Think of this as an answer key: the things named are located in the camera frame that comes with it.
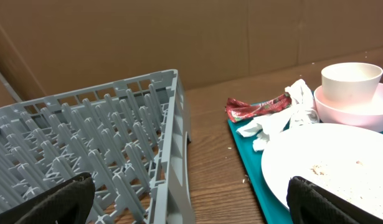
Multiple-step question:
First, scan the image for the teal plastic tray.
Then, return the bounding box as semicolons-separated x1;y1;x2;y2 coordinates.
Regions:
227;101;383;224

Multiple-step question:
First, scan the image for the white round plate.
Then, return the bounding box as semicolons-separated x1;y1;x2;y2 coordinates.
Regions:
260;123;383;223

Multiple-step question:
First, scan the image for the cream plastic cup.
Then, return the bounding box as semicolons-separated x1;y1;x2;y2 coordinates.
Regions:
321;62;383;104

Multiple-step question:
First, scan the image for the red snack wrapper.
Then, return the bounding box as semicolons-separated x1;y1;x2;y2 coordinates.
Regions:
225;93;291;123

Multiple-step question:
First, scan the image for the white paper napkin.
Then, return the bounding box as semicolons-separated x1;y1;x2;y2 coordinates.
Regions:
237;79;320;152

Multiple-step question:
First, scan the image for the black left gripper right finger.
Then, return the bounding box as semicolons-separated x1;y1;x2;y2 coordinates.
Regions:
286;176;383;224

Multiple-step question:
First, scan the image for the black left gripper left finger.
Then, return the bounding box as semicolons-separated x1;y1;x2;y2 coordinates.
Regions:
0;172;95;224

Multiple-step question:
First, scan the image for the pink plastic bowl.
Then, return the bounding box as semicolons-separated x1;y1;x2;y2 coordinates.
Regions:
313;83;383;132

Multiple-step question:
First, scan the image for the grey dishwasher rack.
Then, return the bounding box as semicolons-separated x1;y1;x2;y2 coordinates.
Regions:
0;69;196;223

